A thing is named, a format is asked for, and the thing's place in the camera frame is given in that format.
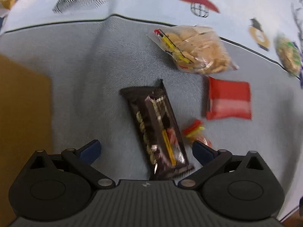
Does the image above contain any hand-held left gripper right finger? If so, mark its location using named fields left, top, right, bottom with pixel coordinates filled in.
left=178, top=141, right=270, bottom=190

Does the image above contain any clear zip bag of crackers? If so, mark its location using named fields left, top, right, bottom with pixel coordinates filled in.
left=148, top=25, right=239, bottom=75

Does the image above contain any green label cereal bag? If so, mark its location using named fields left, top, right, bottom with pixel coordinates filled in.
left=275, top=34, right=303, bottom=78

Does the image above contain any dark brown chocolate bar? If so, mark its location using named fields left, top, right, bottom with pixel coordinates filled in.
left=119, top=79, right=194, bottom=180

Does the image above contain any brown cardboard box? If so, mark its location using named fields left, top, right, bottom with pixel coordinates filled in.
left=0, top=54, right=54, bottom=227

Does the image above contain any small red yellow snack packet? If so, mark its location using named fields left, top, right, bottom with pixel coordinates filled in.
left=182, top=119, right=213, bottom=149

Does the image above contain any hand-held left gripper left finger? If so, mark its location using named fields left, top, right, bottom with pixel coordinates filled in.
left=22, top=140, right=116, bottom=190

